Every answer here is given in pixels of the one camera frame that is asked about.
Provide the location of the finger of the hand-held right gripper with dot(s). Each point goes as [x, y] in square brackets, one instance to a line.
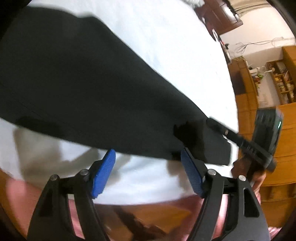
[245, 143]

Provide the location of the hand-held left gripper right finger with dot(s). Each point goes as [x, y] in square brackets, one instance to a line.
[192, 172]

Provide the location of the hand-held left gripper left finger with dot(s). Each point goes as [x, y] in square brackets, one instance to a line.
[104, 172]

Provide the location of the black pants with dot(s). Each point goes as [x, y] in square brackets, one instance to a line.
[92, 81]

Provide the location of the person's right hand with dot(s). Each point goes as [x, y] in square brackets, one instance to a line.
[256, 179]

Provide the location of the wooden bookshelf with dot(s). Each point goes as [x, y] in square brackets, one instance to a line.
[281, 78]

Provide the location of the light wooden cabinet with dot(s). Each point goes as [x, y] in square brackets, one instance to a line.
[285, 197]

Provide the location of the pink bed skirt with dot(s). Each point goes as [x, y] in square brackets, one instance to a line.
[22, 193]

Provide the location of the white bed sheet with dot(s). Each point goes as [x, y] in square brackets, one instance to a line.
[173, 46]

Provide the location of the white fluffy pillow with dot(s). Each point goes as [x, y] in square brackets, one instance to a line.
[194, 2]

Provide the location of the dark wooden wall cabinet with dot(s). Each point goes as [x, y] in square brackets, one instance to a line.
[219, 16]

